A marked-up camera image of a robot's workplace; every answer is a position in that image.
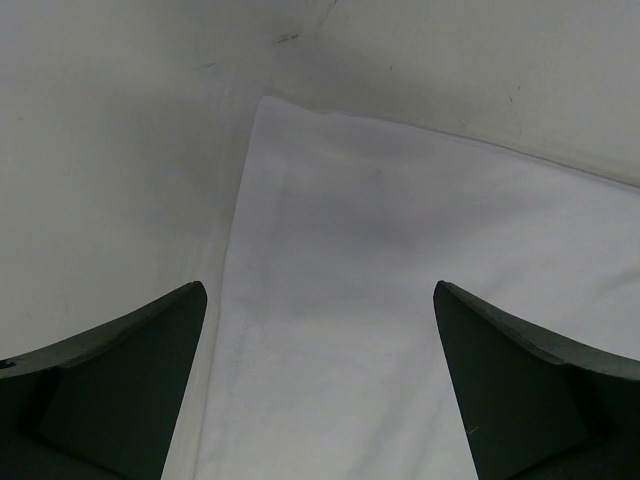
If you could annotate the white t shirt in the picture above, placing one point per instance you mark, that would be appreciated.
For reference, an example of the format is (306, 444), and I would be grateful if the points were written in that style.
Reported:
(328, 363)

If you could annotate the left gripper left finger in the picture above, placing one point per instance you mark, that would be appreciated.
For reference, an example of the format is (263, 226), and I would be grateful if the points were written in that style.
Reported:
(102, 404)

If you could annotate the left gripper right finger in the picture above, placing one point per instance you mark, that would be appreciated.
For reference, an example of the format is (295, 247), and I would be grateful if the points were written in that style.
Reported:
(536, 404)

